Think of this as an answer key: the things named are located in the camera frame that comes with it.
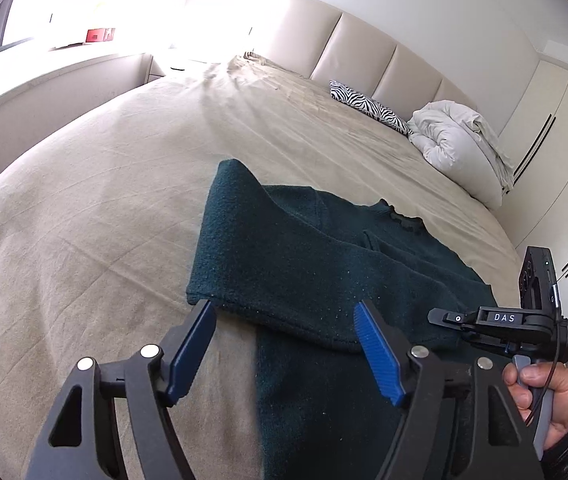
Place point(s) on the person's right hand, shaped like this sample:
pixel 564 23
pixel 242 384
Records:
pixel 561 400

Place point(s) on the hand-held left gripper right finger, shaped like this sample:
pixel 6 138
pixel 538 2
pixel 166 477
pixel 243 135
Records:
pixel 379 350

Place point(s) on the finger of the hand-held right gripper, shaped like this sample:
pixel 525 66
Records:
pixel 446 318

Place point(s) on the bed with beige sheet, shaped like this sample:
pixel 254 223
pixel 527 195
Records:
pixel 99 220

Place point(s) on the dark green sweater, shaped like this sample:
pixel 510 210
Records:
pixel 314 280

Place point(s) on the red box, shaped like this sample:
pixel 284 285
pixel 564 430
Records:
pixel 98 35

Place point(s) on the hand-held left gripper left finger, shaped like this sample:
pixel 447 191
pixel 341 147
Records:
pixel 193 347

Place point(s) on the white wardrobe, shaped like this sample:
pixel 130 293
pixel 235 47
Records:
pixel 549 125

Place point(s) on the zebra print pillow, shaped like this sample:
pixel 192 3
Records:
pixel 369 106

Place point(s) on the cream padded headboard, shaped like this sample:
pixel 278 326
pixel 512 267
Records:
pixel 359 55

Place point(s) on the white duvet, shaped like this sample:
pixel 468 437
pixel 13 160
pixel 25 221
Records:
pixel 451 145

